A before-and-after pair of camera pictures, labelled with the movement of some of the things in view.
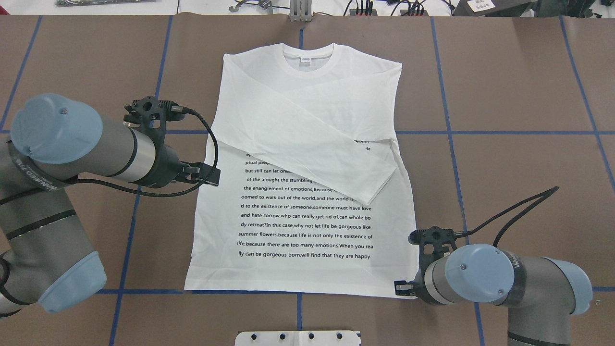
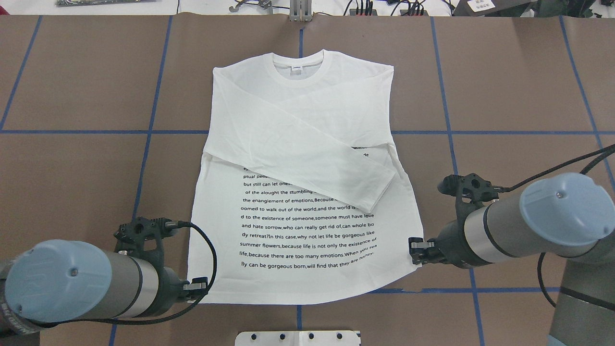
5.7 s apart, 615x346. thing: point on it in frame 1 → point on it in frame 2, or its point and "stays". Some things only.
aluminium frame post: x=301 y=10 stays
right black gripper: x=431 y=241 → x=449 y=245
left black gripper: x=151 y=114 → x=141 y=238
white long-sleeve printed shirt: x=314 y=197 stays
